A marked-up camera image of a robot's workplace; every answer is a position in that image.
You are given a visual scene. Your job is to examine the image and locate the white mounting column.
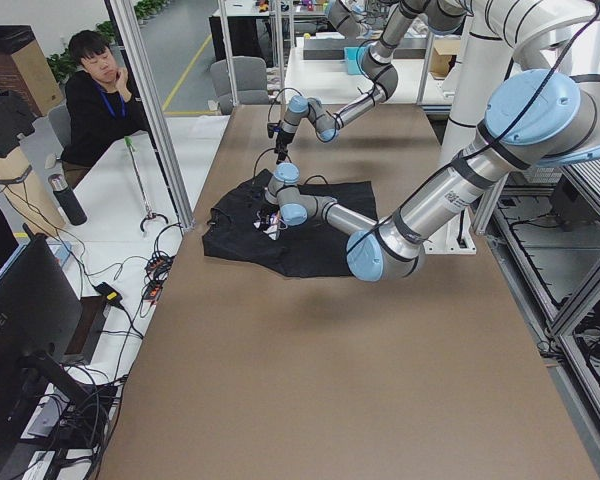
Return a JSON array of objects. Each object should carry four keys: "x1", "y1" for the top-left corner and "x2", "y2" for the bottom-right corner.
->
[{"x1": 419, "y1": 0, "x2": 600, "y2": 256}]

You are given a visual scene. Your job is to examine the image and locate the black graphic t-shirt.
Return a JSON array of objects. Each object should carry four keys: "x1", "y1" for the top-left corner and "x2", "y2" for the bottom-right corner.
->
[{"x1": 202, "y1": 169, "x2": 351, "y2": 278}]

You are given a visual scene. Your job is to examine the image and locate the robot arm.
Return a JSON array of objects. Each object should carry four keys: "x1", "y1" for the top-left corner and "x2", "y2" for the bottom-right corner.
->
[
  {"x1": 265, "y1": 69, "x2": 600, "y2": 281},
  {"x1": 267, "y1": 1, "x2": 470, "y2": 163}
]

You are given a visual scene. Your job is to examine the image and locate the seated person in black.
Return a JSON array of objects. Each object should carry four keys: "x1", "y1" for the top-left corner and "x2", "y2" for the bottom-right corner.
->
[{"x1": 61, "y1": 30, "x2": 148, "y2": 170}]

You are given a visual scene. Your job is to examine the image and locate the aluminium frame post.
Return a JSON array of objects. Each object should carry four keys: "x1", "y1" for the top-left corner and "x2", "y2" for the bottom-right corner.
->
[{"x1": 105, "y1": 0, "x2": 195, "y2": 232}]

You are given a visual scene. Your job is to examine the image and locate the red black USB hub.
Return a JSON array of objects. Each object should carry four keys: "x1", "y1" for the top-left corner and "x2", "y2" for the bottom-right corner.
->
[{"x1": 142, "y1": 252, "x2": 175, "y2": 304}]

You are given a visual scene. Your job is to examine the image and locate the metal grabber tool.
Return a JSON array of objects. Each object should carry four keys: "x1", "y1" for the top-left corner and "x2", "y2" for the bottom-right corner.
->
[{"x1": 124, "y1": 136, "x2": 168, "y2": 233}]

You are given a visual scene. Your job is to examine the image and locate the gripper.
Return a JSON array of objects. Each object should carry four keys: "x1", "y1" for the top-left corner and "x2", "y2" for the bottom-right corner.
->
[{"x1": 275, "y1": 130, "x2": 292, "y2": 164}]

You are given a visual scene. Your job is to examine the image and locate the black power adapter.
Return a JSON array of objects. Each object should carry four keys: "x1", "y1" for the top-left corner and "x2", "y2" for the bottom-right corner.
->
[{"x1": 94, "y1": 282, "x2": 122, "y2": 306}]

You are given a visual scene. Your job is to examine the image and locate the black Huawei monitor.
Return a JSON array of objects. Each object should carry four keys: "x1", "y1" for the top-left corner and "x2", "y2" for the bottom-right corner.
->
[{"x1": 0, "y1": 235, "x2": 86, "y2": 471}]

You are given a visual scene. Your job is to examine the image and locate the grey office chair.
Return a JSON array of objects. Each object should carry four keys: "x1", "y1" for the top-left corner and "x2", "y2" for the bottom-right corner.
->
[{"x1": 210, "y1": 56, "x2": 270, "y2": 115}]

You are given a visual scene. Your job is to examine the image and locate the dark water bottle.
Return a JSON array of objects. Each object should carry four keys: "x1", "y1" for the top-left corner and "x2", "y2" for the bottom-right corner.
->
[{"x1": 48, "y1": 173, "x2": 87, "y2": 226}]

